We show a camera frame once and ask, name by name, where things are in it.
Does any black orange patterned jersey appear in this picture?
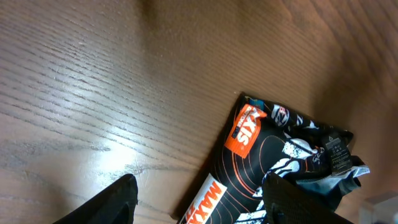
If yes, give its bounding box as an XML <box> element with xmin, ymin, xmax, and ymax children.
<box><xmin>178</xmin><ymin>93</ymin><xmax>370</xmax><ymax>223</ymax></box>

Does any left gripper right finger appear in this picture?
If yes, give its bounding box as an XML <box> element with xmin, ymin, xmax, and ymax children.
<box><xmin>262</xmin><ymin>173</ymin><xmax>349</xmax><ymax>224</ymax></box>

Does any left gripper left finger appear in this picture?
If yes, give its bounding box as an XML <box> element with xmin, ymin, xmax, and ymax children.
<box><xmin>54</xmin><ymin>174</ymin><xmax>138</xmax><ymax>224</ymax></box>

